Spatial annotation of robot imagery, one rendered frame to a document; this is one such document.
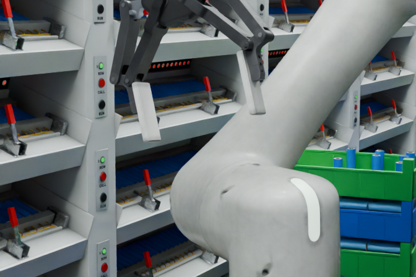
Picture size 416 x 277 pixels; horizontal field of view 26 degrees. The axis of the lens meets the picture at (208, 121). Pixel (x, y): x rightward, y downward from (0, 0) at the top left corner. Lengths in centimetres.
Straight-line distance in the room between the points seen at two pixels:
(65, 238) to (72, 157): 16
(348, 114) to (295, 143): 183
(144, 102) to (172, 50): 100
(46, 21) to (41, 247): 43
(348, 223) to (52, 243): 57
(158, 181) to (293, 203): 115
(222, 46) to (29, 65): 70
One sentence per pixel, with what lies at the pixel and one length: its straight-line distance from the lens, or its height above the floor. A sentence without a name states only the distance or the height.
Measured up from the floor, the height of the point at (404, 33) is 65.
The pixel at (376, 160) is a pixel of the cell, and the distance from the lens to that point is 184.
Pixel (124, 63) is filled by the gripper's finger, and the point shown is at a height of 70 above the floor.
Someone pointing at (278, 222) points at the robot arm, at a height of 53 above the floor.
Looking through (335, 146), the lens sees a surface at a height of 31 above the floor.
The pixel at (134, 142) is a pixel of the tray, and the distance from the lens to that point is 192.
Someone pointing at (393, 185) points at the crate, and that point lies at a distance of 174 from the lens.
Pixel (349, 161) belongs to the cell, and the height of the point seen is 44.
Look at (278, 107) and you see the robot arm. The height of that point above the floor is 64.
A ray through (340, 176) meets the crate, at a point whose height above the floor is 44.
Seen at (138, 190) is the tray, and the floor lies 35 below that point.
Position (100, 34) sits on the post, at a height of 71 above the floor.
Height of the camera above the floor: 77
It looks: 7 degrees down
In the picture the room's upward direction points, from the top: straight up
